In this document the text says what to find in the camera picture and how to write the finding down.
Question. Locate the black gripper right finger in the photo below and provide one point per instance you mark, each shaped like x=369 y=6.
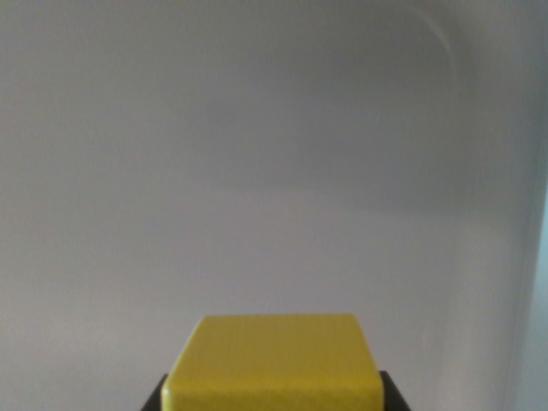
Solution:
x=394 y=396

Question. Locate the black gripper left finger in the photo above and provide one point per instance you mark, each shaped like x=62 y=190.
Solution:
x=155 y=396

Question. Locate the yellow cube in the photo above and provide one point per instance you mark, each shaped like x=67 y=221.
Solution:
x=274 y=364

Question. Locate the grey plastic tray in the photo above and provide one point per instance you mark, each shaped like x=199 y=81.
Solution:
x=240 y=171

